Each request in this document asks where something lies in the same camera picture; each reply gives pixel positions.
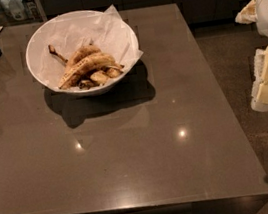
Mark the white plastic bottle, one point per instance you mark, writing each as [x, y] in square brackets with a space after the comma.
[17, 9]

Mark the white ceramic bowl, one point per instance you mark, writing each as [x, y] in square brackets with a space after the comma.
[52, 81]

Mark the spotted ripe banana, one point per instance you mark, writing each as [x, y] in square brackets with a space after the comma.
[88, 63]
[78, 55]

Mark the small banana piece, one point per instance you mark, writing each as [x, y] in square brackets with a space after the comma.
[99, 78]

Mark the white paper liner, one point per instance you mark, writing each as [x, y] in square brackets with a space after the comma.
[75, 34]

